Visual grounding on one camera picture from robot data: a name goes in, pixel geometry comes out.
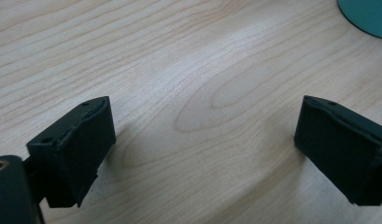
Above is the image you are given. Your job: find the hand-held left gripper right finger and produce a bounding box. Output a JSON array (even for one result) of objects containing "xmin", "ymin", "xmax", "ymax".
[{"xmin": 293, "ymin": 94, "xmax": 382, "ymax": 207}]

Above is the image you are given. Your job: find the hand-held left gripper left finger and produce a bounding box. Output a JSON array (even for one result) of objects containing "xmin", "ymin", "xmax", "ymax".
[{"xmin": 25, "ymin": 95, "xmax": 117, "ymax": 209}]

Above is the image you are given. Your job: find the teal round mat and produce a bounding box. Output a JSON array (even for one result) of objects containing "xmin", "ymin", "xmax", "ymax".
[{"xmin": 336, "ymin": 0, "xmax": 382, "ymax": 40}]

